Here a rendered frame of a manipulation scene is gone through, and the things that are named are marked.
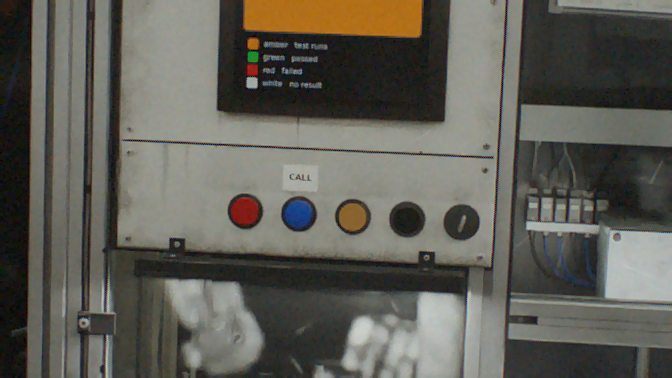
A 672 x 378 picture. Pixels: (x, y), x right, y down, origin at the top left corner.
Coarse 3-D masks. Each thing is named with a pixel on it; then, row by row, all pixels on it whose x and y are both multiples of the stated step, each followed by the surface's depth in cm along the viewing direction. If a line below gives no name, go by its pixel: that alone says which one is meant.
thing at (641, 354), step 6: (636, 348) 168; (642, 348) 167; (648, 348) 167; (636, 354) 168; (642, 354) 167; (648, 354) 167; (636, 360) 168; (642, 360) 167; (648, 360) 168; (636, 366) 168; (642, 366) 167; (648, 366) 168; (636, 372) 168; (642, 372) 167; (648, 372) 168
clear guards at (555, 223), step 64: (576, 0) 143; (640, 0) 143; (576, 64) 144; (640, 64) 144; (576, 128) 145; (640, 128) 144; (576, 192) 146; (640, 192) 145; (128, 256) 151; (256, 256) 149; (512, 256) 147; (576, 256) 146; (640, 256) 146; (128, 320) 151; (192, 320) 151; (256, 320) 150; (320, 320) 150; (384, 320) 149; (448, 320) 148; (512, 320) 148; (576, 320) 147; (640, 320) 147
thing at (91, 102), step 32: (96, 0) 148; (96, 32) 148; (96, 64) 149; (96, 96) 149; (96, 128) 149; (96, 160) 150; (96, 192) 150; (96, 224) 151; (96, 256) 151; (96, 288) 151; (96, 352) 152
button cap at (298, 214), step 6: (294, 204) 146; (300, 204) 146; (306, 204) 146; (288, 210) 147; (294, 210) 146; (300, 210) 146; (306, 210) 146; (288, 216) 147; (294, 216) 147; (300, 216) 146; (306, 216) 146; (288, 222) 147; (294, 222) 147; (300, 222) 147; (306, 222) 146
